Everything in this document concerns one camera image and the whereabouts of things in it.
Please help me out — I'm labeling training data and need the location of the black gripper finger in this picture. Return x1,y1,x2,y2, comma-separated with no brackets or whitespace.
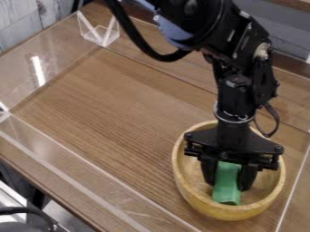
201,159,218,186
240,165,259,191

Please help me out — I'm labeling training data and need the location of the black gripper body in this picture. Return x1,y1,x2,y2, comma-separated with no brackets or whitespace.
185,120,284,171

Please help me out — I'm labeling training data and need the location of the green rectangular block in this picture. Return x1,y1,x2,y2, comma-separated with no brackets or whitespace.
213,161,241,206

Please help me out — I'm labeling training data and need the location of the brown wooden bowl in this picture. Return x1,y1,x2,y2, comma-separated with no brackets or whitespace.
173,121,287,221

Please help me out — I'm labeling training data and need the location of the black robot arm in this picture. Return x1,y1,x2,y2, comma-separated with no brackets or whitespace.
150,0,284,191

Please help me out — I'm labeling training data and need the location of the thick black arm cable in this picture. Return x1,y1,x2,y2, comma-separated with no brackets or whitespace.
106,0,193,63

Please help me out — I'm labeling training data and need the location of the clear acrylic tray wall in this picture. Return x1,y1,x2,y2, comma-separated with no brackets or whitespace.
0,102,201,232

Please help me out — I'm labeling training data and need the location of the clear acrylic corner bracket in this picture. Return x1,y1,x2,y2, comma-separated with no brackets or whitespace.
77,11,121,47

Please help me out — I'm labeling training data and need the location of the black cable bottom left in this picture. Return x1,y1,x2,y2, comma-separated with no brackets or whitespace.
0,206,59,232

